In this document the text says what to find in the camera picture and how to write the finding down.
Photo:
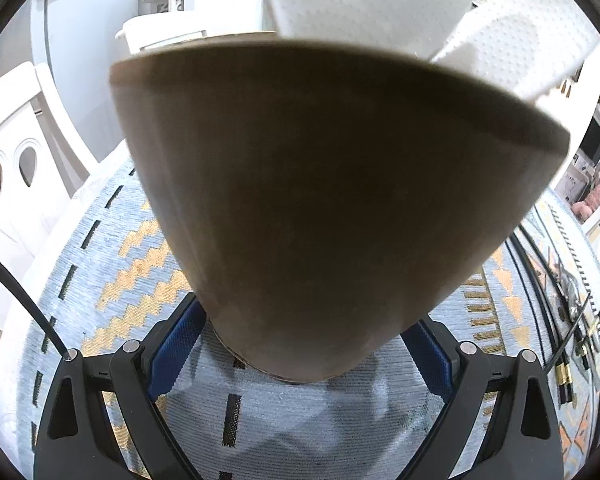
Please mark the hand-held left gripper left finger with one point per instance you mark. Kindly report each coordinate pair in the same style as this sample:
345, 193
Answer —
177, 355

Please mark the metal spoon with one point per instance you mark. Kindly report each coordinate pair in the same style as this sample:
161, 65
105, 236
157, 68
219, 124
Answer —
572, 295

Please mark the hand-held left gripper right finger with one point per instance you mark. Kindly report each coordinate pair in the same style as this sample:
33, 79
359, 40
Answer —
432, 360

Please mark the brown cylindrical utensil holder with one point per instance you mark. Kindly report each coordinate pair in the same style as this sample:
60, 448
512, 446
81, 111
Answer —
330, 210

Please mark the bundle of black chopsticks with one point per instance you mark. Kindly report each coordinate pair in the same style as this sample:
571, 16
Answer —
561, 374

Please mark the white fridge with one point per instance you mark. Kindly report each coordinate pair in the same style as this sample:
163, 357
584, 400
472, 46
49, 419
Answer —
80, 60

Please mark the blue patterned table mat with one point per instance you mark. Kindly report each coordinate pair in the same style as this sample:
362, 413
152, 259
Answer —
290, 420

